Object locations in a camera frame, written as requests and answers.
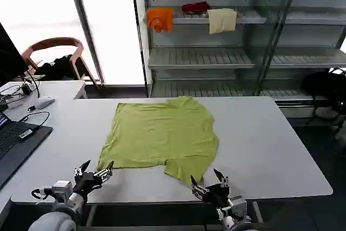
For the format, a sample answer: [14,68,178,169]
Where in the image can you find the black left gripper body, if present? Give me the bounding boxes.
[72,171,103,197]

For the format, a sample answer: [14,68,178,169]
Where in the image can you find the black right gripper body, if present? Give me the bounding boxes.
[202,183,231,208]

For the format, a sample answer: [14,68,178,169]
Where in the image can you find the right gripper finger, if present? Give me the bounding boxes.
[190,175,210,200]
[212,168,230,189]

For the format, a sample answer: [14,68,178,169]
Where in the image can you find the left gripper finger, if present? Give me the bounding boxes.
[92,160,115,184]
[74,160,91,180]

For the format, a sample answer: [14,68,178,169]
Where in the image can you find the green t-shirt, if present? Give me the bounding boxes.
[96,95,220,189]

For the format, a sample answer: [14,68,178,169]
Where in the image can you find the black laptop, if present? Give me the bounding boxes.
[0,111,54,190]

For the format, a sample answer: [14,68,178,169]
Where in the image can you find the grey computer mouse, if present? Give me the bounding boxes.
[35,96,56,110]

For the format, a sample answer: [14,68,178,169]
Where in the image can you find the black power adapter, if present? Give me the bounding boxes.
[21,84,35,96]

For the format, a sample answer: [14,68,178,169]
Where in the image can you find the black clothes pile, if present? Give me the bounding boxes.
[35,54,82,81]

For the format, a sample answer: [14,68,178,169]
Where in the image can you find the grey metal shelf rack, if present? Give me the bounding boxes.
[129,0,346,118]

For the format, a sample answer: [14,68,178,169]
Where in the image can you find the wooden chair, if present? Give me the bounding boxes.
[21,37,101,89]

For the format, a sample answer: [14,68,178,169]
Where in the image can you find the black monitor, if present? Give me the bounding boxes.
[0,22,29,87]

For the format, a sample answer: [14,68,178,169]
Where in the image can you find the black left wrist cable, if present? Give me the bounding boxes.
[30,187,47,202]

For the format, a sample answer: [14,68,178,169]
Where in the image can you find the black laptop cable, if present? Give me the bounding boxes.
[17,110,51,128]

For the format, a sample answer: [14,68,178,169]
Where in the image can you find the black monitor cable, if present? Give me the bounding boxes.
[22,76,41,100]

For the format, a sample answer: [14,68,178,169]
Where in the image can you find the dark window frame post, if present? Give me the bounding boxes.
[64,0,105,87]

